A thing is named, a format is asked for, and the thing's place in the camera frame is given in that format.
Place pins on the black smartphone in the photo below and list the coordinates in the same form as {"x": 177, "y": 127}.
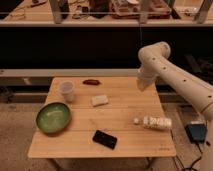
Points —
{"x": 105, "y": 139}

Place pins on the translucent plastic cup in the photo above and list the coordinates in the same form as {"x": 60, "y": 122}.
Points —
{"x": 66, "y": 89}

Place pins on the long workbench shelf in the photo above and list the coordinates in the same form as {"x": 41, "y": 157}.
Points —
{"x": 106, "y": 13}

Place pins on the wooden folding table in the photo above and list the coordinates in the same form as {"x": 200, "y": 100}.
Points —
{"x": 125, "y": 102}

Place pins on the green bowl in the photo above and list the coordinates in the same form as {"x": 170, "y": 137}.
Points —
{"x": 53, "y": 118}

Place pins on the dark red sausage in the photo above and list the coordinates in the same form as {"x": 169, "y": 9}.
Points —
{"x": 91, "y": 82}

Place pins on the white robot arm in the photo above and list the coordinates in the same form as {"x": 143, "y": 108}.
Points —
{"x": 154, "y": 63}

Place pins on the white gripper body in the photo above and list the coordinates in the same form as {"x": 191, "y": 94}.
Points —
{"x": 144, "y": 82}

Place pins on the blue black power box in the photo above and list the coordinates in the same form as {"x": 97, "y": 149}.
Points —
{"x": 196, "y": 132}

